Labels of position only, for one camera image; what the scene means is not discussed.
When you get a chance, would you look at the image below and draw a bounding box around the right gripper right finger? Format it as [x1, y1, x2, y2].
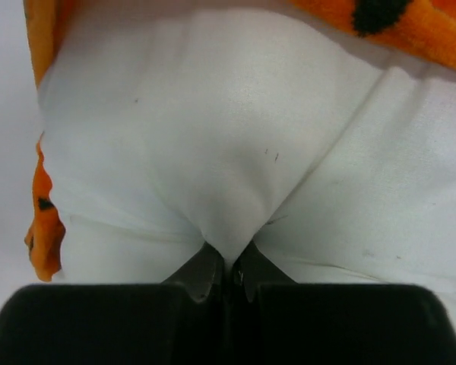
[231, 244, 456, 364]

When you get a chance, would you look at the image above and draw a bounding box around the white pillow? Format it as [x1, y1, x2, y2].
[39, 1, 456, 316]

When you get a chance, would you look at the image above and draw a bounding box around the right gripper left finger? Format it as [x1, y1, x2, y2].
[0, 245, 223, 365]

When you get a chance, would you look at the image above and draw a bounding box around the orange patterned pillowcase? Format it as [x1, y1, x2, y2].
[24, 1, 456, 282]

